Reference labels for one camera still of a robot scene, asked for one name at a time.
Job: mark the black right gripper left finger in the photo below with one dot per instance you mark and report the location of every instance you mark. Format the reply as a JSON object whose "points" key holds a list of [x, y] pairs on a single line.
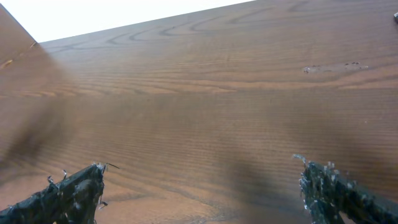
{"points": [[75, 199]]}

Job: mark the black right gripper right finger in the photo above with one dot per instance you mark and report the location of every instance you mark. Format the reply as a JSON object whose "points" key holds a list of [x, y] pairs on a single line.
{"points": [[328, 195]]}

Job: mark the brown cardboard side panel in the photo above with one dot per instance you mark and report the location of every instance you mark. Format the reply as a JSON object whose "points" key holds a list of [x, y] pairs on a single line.
{"points": [[15, 40]]}

